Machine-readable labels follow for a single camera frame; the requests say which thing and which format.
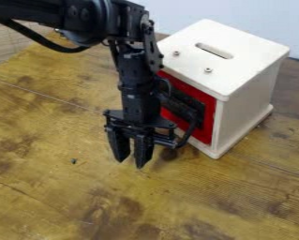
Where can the red drawer front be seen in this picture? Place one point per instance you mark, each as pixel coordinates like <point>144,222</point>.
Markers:
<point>200,102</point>

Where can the white wooden box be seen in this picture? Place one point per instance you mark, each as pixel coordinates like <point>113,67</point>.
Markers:
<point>225,68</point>

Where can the black metal drawer handle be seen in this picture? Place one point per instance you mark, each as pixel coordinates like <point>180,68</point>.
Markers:
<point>180,115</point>

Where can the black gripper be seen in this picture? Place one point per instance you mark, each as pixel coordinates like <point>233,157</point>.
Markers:
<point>153,132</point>

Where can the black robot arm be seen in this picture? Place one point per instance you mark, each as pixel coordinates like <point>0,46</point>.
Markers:
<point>69,26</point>

